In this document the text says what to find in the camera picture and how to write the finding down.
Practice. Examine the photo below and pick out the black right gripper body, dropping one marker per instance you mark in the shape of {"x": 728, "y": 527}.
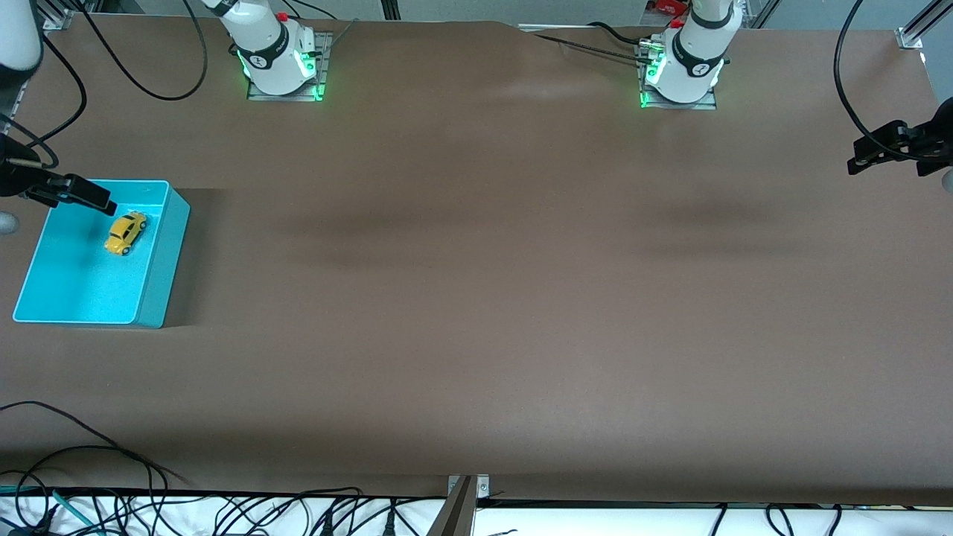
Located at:
{"x": 15, "y": 179}

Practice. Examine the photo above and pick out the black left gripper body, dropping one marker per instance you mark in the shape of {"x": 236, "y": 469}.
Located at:
{"x": 939, "y": 135}

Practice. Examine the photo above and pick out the yellow beetle toy car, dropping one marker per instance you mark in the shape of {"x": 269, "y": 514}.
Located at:
{"x": 125, "y": 232}

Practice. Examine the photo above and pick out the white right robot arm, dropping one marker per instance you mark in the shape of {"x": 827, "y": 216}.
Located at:
{"x": 268, "y": 52}

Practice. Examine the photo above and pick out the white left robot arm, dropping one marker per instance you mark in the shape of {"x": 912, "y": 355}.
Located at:
{"x": 696, "y": 59}

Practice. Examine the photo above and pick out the turquoise plastic bin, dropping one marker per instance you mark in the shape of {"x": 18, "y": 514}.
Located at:
{"x": 82, "y": 290}

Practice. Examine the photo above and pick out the red box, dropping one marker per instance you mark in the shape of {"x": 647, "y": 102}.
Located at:
{"x": 666, "y": 7}

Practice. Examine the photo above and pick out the brown table cover sheet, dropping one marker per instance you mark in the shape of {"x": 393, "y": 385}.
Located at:
{"x": 476, "y": 298}

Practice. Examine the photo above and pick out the black power plug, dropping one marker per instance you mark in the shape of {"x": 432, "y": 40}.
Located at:
{"x": 326, "y": 527}
{"x": 389, "y": 525}

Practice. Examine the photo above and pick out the slanted metal bar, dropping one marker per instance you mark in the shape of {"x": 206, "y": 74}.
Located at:
{"x": 456, "y": 514}

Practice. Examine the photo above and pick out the aluminium frame profile with bracket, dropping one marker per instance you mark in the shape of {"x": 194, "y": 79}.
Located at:
{"x": 907, "y": 39}

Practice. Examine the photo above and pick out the aluminium frame corner bracket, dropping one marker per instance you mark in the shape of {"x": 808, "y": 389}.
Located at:
{"x": 58, "y": 21}

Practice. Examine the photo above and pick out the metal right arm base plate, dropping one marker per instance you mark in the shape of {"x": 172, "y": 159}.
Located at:
{"x": 325, "y": 52}

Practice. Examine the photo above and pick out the aluminium frame post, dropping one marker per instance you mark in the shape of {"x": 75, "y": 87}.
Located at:
{"x": 391, "y": 9}

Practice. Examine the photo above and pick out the small metal bracket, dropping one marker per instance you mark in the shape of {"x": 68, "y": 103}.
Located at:
{"x": 482, "y": 487}

